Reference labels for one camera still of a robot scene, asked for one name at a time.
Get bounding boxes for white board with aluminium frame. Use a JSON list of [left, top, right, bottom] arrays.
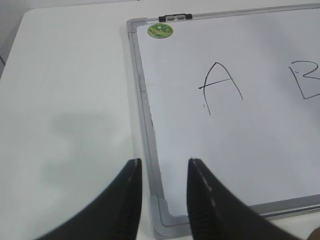
[[127, 3, 320, 240]]

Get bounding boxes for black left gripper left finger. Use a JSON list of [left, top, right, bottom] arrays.
[[40, 158, 142, 240]]

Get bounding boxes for black silver hanging clip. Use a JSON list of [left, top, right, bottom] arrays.
[[158, 13, 193, 23]]

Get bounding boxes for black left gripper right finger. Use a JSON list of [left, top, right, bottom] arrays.
[[186, 158, 296, 240]]

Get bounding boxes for green round magnet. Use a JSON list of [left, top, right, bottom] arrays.
[[147, 23, 174, 39]]

